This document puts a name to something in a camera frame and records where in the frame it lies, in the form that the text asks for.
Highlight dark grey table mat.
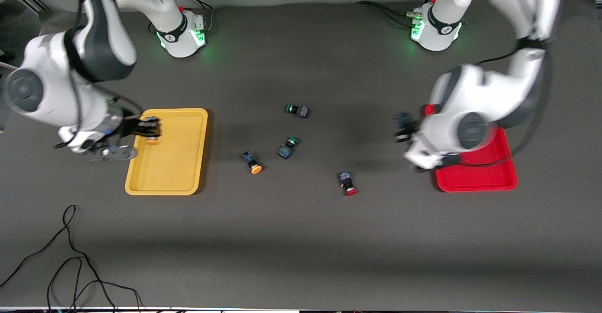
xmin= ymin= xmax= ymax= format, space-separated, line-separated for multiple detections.
xmin=0 ymin=0 xmax=602 ymax=311

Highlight black arm base cables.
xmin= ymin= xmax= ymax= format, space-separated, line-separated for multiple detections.
xmin=172 ymin=0 xmax=215 ymax=34
xmin=355 ymin=0 xmax=441 ymax=26

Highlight red plastic tray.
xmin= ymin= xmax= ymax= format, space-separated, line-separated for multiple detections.
xmin=425 ymin=104 xmax=518 ymax=193

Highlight yellow plastic tray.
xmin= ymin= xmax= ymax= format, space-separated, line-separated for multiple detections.
xmin=125 ymin=108 xmax=209 ymax=196

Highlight black left arm base cables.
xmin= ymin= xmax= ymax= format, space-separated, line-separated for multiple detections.
xmin=355 ymin=0 xmax=441 ymax=26

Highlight thin black loose cable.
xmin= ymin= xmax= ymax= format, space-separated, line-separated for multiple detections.
xmin=0 ymin=205 xmax=143 ymax=313

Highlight black right arm base cables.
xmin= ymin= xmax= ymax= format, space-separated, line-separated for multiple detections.
xmin=172 ymin=0 xmax=215 ymax=34

